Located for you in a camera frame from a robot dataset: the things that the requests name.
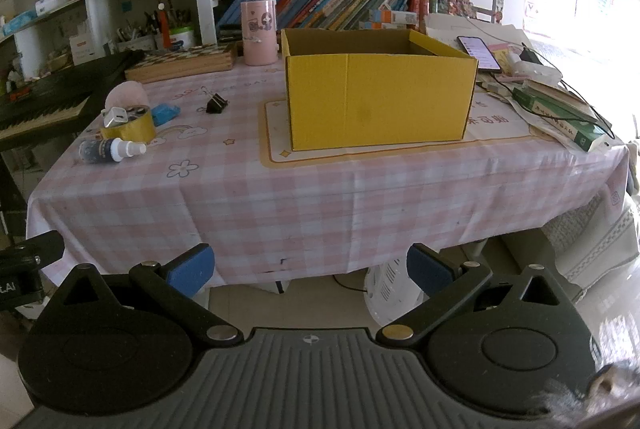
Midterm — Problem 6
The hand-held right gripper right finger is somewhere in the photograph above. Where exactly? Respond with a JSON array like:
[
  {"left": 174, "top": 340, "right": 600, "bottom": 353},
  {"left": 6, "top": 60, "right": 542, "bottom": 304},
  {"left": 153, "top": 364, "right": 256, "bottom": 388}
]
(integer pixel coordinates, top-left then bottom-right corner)
[{"left": 375, "top": 243, "right": 578, "bottom": 344}]

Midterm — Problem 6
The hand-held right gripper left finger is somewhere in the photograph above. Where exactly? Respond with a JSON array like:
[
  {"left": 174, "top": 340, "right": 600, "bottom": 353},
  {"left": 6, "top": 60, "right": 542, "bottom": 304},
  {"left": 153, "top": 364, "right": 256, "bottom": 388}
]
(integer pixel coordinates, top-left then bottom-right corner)
[{"left": 44, "top": 243, "right": 245, "bottom": 344}]

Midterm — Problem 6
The yellow tape roll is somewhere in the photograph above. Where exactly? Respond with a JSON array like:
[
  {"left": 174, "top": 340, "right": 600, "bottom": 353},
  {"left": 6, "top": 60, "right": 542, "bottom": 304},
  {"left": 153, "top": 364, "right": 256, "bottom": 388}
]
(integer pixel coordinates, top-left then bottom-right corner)
[{"left": 100, "top": 106, "right": 157, "bottom": 144}]

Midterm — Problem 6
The blue plastic packet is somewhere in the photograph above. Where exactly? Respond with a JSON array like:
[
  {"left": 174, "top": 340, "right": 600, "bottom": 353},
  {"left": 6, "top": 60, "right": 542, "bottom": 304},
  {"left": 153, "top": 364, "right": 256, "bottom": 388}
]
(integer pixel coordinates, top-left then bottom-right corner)
[{"left": 150, "top": 104, "right": 181, "bottom": 127}]

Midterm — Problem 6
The yellow cardboard box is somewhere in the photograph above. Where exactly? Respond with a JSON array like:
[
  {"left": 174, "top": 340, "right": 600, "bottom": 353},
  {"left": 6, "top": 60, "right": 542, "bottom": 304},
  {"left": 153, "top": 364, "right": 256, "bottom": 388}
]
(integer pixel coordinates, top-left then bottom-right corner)
[{"left": 280, "top": 28, "right": 480, "bottom": 152}]

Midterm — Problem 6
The white floor fan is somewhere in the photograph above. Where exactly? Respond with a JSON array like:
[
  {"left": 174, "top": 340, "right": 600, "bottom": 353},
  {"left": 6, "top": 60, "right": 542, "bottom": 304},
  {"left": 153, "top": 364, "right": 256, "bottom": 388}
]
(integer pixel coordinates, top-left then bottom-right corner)
[{"left": 363, "top": 254, "right": 426, "bottom": 327}]

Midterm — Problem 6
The black keyboard stand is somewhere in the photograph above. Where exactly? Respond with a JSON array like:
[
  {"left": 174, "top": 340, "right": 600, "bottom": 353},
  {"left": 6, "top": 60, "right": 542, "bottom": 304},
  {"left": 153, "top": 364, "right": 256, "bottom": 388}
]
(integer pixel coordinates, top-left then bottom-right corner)
[{"left": 0, "top": 149, "right": 28, "bottom": 250}]

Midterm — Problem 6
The small spray bottle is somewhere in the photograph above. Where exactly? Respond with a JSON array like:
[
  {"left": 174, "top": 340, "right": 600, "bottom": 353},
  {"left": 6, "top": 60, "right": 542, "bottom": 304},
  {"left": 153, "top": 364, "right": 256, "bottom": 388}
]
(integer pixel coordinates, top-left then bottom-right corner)
[{"left": 78, "top": 138, "right": 147, "bottom": 164}]

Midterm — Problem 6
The cream desk mat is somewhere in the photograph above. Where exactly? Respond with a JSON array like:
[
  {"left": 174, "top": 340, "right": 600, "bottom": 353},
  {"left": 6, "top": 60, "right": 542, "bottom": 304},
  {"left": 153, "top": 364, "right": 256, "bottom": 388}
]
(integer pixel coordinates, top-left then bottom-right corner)
[{"left": 257, "top": 96, "right": 543, "bottom": 170}]

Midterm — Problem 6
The white charger plug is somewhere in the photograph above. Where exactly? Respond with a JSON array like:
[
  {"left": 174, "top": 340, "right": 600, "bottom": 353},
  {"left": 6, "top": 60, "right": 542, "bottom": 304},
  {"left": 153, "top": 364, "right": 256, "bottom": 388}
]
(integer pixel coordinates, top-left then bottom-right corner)
[{"left": 101, "top": 107, "right": 128, "bottom": 128}]

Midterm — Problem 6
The black electronic keyboard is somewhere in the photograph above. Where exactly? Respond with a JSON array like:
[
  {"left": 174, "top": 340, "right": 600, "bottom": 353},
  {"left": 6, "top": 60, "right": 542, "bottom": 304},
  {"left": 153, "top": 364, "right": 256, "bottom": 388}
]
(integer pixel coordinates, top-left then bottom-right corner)
[{"left": 0, "top": 50, "right": 146, "bottom": 144}]

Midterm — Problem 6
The green and white book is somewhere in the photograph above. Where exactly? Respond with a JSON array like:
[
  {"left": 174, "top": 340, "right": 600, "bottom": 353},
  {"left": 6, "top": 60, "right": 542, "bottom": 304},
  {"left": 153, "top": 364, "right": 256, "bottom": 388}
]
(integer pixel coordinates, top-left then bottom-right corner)
[{"left": 510, "top": 86, "right": 608, "bottom": 153}]

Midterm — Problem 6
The wooden chessboard box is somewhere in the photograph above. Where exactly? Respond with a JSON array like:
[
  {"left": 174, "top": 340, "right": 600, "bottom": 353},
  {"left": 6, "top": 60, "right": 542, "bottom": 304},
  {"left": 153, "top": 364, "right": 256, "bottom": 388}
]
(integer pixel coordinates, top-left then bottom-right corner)
[{"left": 124, "top": 43, "right": 238, "bottom": 84}]

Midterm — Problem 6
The fuzzy grey sleeve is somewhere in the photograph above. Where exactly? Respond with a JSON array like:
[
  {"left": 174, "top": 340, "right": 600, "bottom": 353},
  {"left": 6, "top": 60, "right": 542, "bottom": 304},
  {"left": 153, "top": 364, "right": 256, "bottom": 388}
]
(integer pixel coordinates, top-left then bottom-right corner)
[{"left": 542, "top": 356, "right": 640, "bottom": 429}]

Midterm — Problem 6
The smartphone with lit screen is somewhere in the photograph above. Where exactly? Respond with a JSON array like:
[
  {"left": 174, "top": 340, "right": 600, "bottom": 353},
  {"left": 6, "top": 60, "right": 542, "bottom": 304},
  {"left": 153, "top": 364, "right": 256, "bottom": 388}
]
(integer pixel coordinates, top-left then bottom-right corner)
[{"left": 456, "top": 35, "right": 502, "bottom": 74}]

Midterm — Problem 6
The white jar with green lid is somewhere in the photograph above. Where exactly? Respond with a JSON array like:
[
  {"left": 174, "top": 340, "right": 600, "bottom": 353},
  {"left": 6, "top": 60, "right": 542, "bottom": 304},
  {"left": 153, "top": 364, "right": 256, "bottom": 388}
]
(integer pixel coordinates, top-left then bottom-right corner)
[{"left": 167, "top": 25, "right": 196, "bottom": 50}]

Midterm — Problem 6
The white pen holder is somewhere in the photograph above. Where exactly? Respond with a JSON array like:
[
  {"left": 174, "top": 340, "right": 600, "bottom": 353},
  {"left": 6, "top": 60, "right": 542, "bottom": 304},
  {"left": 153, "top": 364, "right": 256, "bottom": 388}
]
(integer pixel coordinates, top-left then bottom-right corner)
[{"left": 116, "top": 34, "right": 157, "bottom": 56}]

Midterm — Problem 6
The white box with red label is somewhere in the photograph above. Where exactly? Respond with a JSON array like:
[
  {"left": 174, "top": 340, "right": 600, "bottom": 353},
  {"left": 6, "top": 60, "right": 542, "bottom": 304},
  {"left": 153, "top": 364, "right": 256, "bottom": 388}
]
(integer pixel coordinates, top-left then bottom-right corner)
[{"left": 69, "top": 34, "right": 95, "bottom": 66}]

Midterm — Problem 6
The pink printed cup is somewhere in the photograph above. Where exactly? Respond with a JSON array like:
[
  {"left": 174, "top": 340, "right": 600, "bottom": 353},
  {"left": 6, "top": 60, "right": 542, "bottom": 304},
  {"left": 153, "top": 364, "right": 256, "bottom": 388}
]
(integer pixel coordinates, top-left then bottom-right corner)
[{"left": 241, "top": 0, "right": 278, "bottom": 66}]

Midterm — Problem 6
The orange bottle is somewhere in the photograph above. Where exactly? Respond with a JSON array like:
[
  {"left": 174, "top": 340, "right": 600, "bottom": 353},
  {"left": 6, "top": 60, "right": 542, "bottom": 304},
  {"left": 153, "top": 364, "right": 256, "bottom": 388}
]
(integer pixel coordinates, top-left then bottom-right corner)
[{"left": 158, "top": 1, "right": 172, "bottom": 50}]

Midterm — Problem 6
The row of colourful books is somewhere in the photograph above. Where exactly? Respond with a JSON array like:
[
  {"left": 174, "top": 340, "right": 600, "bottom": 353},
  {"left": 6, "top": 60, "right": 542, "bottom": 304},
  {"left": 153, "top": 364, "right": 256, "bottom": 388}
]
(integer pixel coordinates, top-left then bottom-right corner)
[{"left": 217, "top": 0, "right": 418, "bottom": 32}]

